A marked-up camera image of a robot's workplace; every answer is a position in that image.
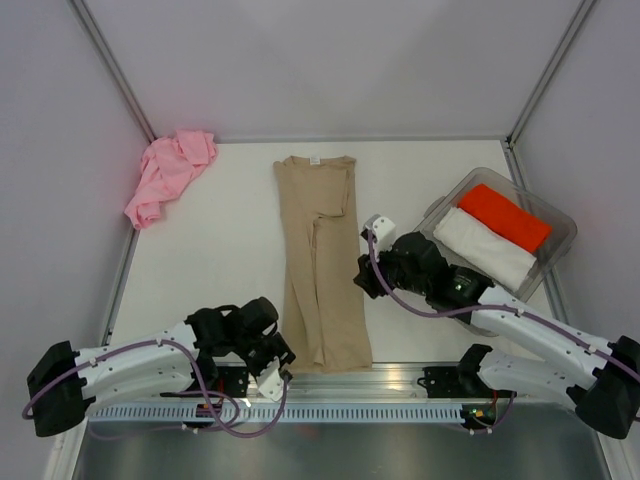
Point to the white t shirt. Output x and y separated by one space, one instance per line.
500 259

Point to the white slotted cable duct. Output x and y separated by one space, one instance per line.
447 413

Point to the clear grey plastic bin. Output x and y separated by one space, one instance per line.
564 228

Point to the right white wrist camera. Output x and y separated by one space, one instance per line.
381 230

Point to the rolled orange t shirt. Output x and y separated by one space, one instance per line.
505 218

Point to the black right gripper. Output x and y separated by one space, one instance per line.
368 278

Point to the pink crumpled t shirt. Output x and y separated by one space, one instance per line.
168 166

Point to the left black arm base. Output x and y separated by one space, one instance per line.
230 380

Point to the beige t shirt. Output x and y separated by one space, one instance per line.
323 312

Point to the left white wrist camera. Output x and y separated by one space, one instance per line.
271 382

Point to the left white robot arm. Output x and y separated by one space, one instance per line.
200 339

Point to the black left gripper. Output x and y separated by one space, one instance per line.
279 348

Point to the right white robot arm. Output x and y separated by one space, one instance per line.
430 287

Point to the right aluminium frame post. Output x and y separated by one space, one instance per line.
552 66

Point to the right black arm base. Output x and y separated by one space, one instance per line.
453 382

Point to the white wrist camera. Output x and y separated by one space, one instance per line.
271 382
381 230

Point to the aluminium front rail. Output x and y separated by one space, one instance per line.
375 382

